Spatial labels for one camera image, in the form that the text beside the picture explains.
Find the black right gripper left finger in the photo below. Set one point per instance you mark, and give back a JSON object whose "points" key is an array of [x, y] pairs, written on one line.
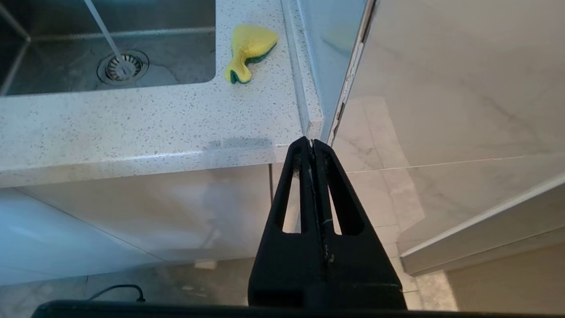
{"points": [[282, 274]]}

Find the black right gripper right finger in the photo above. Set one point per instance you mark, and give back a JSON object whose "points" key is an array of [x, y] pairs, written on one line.
{"points": [[362, 274]]}

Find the yellow green sponge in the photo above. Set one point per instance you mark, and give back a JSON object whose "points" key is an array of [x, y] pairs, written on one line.
{"points": [[249, 44]]}

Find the stainless steel sink basin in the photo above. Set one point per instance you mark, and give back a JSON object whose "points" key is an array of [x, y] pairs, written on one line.
{"points": [[176, 57]]}

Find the round metal drain strainer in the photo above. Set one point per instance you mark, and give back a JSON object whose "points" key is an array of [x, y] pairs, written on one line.
{"points": [[128, 68]]}

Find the running water stream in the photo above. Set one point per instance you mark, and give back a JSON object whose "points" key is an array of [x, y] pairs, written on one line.
{"points": [[106, 37]]}

